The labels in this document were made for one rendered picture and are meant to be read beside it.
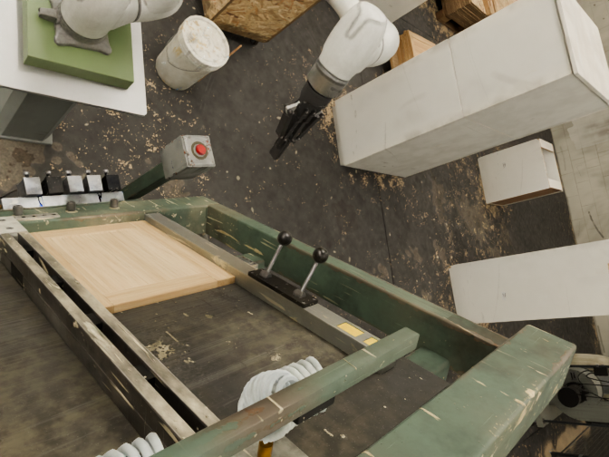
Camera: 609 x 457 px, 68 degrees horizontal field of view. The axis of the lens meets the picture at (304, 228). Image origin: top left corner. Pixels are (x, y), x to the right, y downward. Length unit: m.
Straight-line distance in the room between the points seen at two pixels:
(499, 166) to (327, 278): 4.77
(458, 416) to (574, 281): 3.70
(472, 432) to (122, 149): 2.29
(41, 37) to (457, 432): 1.61
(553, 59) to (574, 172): 6.07
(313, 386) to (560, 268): 4.04
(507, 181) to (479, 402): 5.16
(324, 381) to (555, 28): 2.83
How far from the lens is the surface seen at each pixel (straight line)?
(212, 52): 2.77
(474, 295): 4.69
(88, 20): 1.70
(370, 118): 3.59
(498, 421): 0.75
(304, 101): 1.14
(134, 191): 2.10
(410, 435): 0.66
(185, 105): 2.96
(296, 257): 1.36
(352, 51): 1.06
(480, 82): 3.17
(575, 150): 9.06
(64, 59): 1.78
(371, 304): 1.21
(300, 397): 0.41
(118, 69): 1.83
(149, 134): 2.75
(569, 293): 4.39
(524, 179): 5.79
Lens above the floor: 2.28
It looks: 44 degrees down
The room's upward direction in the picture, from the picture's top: 73 degrees clockwise
